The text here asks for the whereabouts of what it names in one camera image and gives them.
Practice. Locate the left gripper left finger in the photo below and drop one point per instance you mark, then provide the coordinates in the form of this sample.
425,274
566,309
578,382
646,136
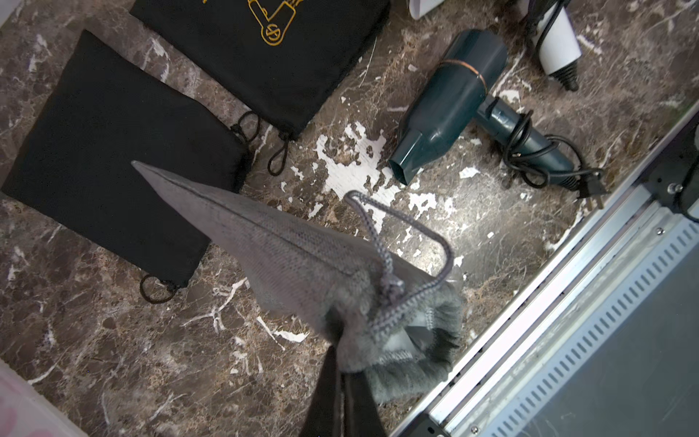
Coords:
323,417

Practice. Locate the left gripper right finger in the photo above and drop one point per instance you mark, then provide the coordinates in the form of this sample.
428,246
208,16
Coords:
361,417

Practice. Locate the grey hair dryer pouch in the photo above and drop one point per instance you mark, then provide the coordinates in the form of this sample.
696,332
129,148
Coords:
386,318

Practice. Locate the white hair dryer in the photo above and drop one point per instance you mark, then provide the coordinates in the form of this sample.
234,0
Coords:
551,38

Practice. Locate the plain black pouch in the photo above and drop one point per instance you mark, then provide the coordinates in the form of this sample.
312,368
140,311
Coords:
76,164

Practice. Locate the black pouch gold print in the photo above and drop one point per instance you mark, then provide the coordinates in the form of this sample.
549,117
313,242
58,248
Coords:
282,59

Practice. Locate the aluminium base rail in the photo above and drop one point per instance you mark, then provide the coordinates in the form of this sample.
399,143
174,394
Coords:
604,340

